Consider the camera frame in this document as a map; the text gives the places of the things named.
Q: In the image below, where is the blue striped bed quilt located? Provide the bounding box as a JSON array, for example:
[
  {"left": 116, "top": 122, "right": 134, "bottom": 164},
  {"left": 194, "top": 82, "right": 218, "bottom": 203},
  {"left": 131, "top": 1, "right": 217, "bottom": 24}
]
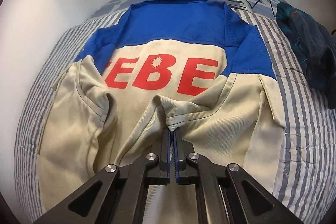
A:
[{"left": 14, "top": 0, "right": 335, "bottom": 223}]

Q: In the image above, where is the beige and blue work coverall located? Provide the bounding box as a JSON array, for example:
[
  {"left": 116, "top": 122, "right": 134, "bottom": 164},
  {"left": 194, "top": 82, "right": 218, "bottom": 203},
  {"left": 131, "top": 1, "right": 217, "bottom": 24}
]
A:
[{"left": 38, "top": 0, "right": 285, "bottom": 211}]

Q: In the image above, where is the dark teal garment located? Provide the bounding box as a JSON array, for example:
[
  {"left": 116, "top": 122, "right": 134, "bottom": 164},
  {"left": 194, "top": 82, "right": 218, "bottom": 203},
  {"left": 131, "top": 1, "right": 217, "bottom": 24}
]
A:
[{"left": 276, "top": 2, "right": 335, "bottom": 109}]

